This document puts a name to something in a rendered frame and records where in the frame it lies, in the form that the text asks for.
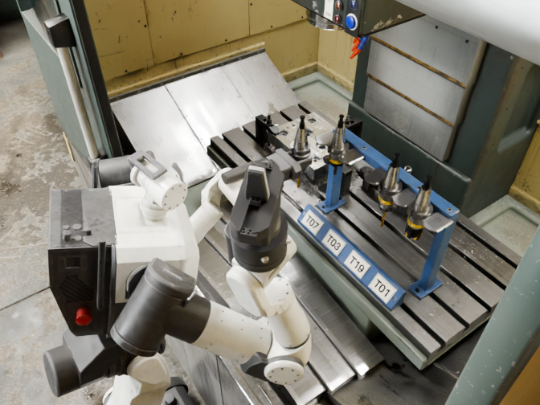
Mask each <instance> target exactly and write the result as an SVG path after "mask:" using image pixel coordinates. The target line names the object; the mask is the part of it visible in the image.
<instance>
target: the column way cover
mask: <svg viewBox="0 0 540 405"><path fill-rule="evenodd" d="M370 38H371V45H370V56H369V62H368V67H367V73H366V74H367V76H368V81H367V87H366V97H365V103H364V108H363V109H364V110H365V111H367V112H368V113H369V114H371V115H372V116H374V117H376V118H377V119H379V120H380V121H381V122H383V123H384V124H386V125H388V126H389V127H391V128H392V129H393V130H395V131H396V132H398V133H400V134H401V135H403V136H404V137H405V138H407V139H408V140H410V141H412V142H413V143H415V144H417V146H419V147H420V148H422V149H424V150H425V151H427V152H428V153H430V154H431V155H432V156H434V157H435V158H437V159H439V160H440V161H442V162H443V161H445V160H447V159H448V156H449V154H450V150H451V148H452V143H453V141H454V137H455V135H456V131H457V127H458V124H460V122H461V119H462V116H463V114H464V109H465V106H466V104H467V101H468V96H469V93H470V91H471V88H472V85H473V84H475V81H476V77H477V73H478V71H479V68H480V65H481V61H482V58H483V55H484V52H485V48H486V45H487V42H485V41H484V40H482V39H479V38H477V37H475V36H473V35H470V34H468V33H466V32H464V31H461V30H459V29H457V28H455V27H452V26H450V25H448V24H447V23H445V22H441V21H440V20H438V19H436V18H433V17H431V16H429V15H425V16H423V17H421V18H417V19H414V20H411V21H409V22H405V23H403V24H400V25H398V26H395V27H391V28H388V29H386V30H384V31H380V32H377V33H374V34H372V35H370Z"/></svg>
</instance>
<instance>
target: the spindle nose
mask: <svg viewBox="0 0 540 405"><path fill-rule="evenodd" d="M305 13H306V19H307V21H308V22H309V23H310V24H311V25H313V26H314V27H317V28H321V29H324V30H330V31H339V30H344V29H343V28H341V27H339V26H337V25H335V24H334V23H332V22H330V21H328V20H326V19H325V18H322V17H321V16H319V15H317V14H315V13H313V12H312V11H310V10H308V9H306V12H305Z"/></svg>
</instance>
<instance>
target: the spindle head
mask: <svg viewBox="0 0 540 405"><path fill-rule="evenodd" d="M291 1H293V2H295V3H297V4H299V5H300V6H303V7H304V8H306V9H308V10H310V11H312V12H313V13H315V14H317V15H319V16H321V17H322V18H325V19H326V20H328V21H330V22H332V23H334V24H335V22H334V20H333V21H332V20H330V19H328V18H326V17H324V12H325V0H291ZM341 1H342V3H343V10H342V11H341V12H338V11H337V10H336V9H335V2H336V0H334V4H333V17H334V15H335V14H336V13H339V14H340V15H341V17H342V23H341V24H340V25H337V26H339V27H341V28H343V29H344V30H345V21H346V7H347V0H341ZM425 15H427V14H424V13H422V12H420V11H417V10H415V9H413V8H411V7H409V6H406V5H404V4H402V3H400V2H397V1H395V0H362V9H361V16H360V23H359V29H358V37H359V38H363V37H366V36H368V35H372V34H374V33H377V32H380V31H384V30H386V29H388V28H391V27H395V26H398V25H400V24H403V23H406V22H409V21H411V20H414V19H417V18H421V17H423V16H425ZM335 25H336V24H335Z"/></svg>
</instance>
